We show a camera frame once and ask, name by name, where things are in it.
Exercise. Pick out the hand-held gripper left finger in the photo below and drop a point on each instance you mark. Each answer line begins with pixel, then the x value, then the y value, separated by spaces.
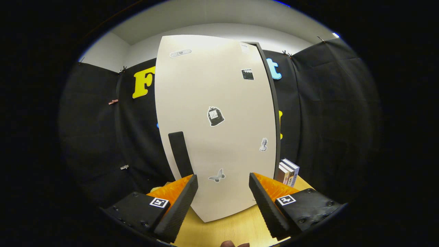
pixel 180 209

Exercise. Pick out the grey shoe cabinet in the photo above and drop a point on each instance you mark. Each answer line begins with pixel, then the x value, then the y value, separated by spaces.
pixel 276 120

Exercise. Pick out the dark-spined book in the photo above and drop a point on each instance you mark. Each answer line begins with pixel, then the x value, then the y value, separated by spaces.
pixel 280 174

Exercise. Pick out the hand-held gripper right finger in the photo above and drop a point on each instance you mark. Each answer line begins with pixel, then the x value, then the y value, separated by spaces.
pixel 269 209

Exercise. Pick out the black backdrop cloth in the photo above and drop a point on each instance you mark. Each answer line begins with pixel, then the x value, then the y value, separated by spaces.
pixel 325 113

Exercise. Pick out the beige shoe cabinet door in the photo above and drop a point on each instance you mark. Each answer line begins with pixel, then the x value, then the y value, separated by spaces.
pixel 212 144

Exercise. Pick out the red clip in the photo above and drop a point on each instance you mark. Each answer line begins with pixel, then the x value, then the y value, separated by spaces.
pixel 113 102

